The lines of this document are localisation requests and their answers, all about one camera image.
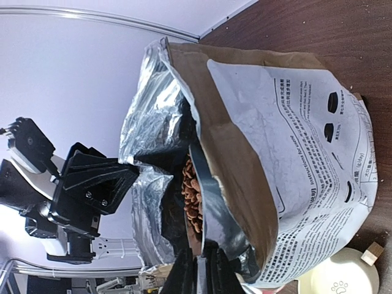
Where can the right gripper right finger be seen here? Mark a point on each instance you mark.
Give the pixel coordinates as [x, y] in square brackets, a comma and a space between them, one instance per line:
[216, 273]

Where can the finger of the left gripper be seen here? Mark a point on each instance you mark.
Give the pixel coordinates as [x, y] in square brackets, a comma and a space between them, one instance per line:
[99, 182]

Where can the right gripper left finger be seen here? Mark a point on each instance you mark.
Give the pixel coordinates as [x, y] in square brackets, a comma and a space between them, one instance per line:
[183, 275]

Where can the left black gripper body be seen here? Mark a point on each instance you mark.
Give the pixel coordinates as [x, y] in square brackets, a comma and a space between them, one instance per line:
[71, 207]

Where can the silver metal scoop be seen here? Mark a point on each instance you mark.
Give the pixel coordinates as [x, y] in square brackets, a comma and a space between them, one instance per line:
[217, 221]

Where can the brown kibble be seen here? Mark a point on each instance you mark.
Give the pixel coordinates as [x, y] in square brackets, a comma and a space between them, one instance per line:
[191, 191]

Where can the brown pet food bag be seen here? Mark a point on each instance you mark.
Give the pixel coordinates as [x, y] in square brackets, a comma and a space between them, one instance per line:
[291, 148]

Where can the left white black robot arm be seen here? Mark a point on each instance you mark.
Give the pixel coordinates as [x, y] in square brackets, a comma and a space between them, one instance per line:
[61, 245]

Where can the cream cat-ear pet bowl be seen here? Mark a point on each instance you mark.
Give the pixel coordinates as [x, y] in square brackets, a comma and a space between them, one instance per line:
[344, 272]

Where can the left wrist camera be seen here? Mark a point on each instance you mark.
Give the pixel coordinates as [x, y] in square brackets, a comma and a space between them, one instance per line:
[32, 153]

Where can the front aluminium rail frame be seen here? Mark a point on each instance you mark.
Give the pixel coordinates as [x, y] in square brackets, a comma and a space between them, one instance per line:
[20, 267]

